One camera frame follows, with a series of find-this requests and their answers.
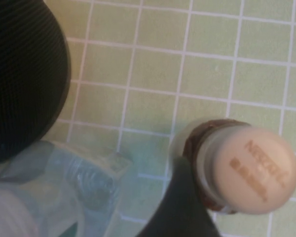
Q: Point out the brown-neck clear bottle cream cap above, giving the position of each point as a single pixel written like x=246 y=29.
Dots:
x=244 y=168

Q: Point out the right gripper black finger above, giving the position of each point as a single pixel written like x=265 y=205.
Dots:
x=182 y=209

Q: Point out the white-cap bottle with green label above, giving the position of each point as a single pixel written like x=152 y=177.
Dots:
x=64 y=185

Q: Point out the green checked tablecloth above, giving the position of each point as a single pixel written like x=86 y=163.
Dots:
x=212 y=74

